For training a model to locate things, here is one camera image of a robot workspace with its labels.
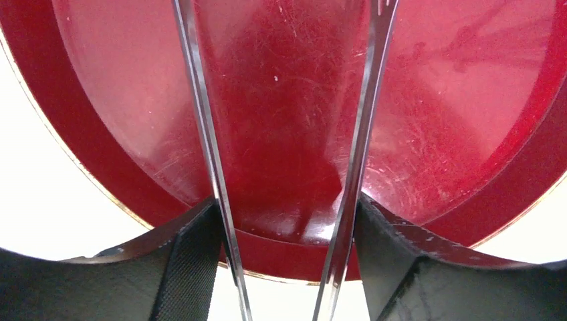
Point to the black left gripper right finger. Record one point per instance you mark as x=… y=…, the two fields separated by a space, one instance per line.
x=411 y=273

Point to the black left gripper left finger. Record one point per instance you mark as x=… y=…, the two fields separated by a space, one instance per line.
x=168 y=273

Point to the clear plastic tongs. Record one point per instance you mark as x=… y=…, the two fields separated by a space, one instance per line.
x=382 y=17

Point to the round red lacquer tray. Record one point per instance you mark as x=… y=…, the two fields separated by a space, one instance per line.
x=469 y=132

